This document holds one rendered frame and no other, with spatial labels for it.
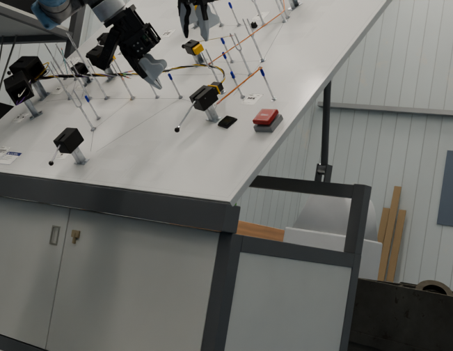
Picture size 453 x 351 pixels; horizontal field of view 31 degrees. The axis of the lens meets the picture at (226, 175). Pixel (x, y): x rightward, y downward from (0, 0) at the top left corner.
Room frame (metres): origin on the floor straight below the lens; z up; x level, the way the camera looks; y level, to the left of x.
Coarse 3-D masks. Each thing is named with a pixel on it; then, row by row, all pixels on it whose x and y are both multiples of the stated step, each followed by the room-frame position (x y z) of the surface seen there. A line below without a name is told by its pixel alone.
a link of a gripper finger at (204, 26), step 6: (198, 6) 2.03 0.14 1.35; (198, 12) 2.03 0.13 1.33; (210, 12) 2.05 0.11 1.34; (198, 18) 2.04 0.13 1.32; (210, 18) 2.05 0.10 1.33; (216, 18) 2.06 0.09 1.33; (204, 24) 2.03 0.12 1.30; (210, 24) 2.05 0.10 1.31; (204, 30) 2.04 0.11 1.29; (204, 36) 2.05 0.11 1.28
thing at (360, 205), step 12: (264, 180) 2.58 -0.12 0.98; (276, 180) 2.55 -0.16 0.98; (288, 180) 2.52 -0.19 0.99; (300, 180) 2.49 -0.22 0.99; (312, 180) 2.46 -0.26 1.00; (324, 180) 2.44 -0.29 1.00; (300, 192) 2.52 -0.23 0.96; (312, 192) 2.46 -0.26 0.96; (324, 192) 2.43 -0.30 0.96; (336, 192) 2.40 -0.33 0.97; (348, 192) 2.38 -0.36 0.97; (360, 192) 2.35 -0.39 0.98; (360, 204) 2.35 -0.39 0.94; (360, 216) 2.35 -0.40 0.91; (348, 228) 2.37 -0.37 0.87; (360, 228) 2.35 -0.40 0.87; (348, 240) 2.36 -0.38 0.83; (360, 240) 2.36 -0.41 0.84; (348, 252) 2.36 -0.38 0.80; (360, 252) 2.37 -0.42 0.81
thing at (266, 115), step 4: (260, 112) 2.06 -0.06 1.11; (264, 112) 2.06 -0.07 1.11; (268, 112) 2.05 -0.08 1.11; (272, 112) 2.04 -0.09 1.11; (276, 112) 2.04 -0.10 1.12; (256, 116) 2.06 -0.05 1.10; (260, 116) 2.05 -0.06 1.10; (264, 116) 2.04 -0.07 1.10; (268, 116) 2.03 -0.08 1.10; (272, 116) 2.03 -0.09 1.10; (256, 120) 2.04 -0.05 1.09; (260, 120) 2.04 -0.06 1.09; (264, 120) 2.03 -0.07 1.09; (268, 120) 2.02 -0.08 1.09; (264, 124) 2.04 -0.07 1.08; (268, 124) 2.03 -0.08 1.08
